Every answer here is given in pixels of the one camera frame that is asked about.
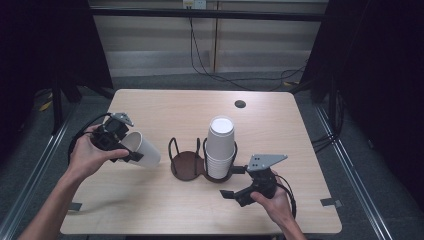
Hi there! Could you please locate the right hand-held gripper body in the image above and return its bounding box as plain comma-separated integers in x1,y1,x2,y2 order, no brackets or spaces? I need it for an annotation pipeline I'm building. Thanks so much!
234,153,289,208

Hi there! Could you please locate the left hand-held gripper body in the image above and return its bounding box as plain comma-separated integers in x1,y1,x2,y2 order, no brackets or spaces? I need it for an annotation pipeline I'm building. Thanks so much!
89,112,135,153

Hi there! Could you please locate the single white paper cup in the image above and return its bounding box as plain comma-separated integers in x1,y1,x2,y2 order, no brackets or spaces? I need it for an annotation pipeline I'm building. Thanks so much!
120,130,162,169

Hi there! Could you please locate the stack of white paper cups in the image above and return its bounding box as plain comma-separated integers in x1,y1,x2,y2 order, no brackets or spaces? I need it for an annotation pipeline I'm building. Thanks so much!
204,115,236,180

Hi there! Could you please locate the black wire cup holder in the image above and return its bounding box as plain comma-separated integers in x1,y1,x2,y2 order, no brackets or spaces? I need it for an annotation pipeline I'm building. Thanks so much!
168,136,239,184

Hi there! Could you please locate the person's right hand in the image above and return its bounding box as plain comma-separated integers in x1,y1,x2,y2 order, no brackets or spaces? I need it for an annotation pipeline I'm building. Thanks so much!
250,171,296,231

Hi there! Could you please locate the person's left hand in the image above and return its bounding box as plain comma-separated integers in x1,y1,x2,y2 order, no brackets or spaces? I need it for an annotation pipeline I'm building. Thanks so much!
68,124,130,179

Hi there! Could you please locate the black curtain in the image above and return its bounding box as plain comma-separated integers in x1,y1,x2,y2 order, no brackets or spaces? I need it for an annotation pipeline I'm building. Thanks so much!
301,0,424,201
0,0,114,161

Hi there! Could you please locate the black metal bar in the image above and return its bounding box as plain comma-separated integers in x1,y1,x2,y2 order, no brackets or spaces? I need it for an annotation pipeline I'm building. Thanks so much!
89,8,329,23

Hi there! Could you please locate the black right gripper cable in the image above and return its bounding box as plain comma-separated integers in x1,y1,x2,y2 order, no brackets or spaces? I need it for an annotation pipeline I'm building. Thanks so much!
274,173,298,219

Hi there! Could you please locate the black cable bundle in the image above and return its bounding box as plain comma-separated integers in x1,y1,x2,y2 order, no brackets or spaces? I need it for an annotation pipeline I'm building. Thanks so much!
311,89,344,154

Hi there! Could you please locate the long black floor cable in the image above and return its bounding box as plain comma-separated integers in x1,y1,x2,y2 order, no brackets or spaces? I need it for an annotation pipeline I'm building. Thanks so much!
189,9,308,93

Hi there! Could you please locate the white wall outlet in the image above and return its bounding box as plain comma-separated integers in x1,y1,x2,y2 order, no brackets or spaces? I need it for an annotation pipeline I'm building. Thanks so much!
182,0,208,10

